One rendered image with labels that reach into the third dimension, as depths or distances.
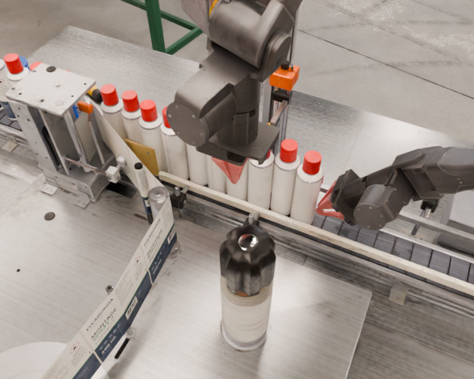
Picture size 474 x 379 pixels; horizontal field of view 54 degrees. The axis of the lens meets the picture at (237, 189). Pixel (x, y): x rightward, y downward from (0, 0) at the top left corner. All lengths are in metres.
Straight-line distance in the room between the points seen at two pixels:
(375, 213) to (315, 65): 2.20
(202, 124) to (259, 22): 0.12
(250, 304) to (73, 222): 0.51
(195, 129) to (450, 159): 0.43
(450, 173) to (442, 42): 2.62
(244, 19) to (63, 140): 0.62
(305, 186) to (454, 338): 0.42
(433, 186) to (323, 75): 2.10
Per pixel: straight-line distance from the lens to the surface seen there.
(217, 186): 1.04
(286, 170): 0.91
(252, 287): 0.67
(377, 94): 2.81
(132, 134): 1.07
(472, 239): 1.01
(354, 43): 3.18
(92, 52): 1.63
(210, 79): 0.51
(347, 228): 1.04
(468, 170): 0.75
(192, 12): 0.83
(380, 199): 0.81
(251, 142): 0.61
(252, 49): 0.50
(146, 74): 1.49
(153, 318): 0.93
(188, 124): 0.51
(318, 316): 0.93
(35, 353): 0.95
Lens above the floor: 1.72
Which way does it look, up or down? 51 degrees down
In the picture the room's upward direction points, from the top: straight up
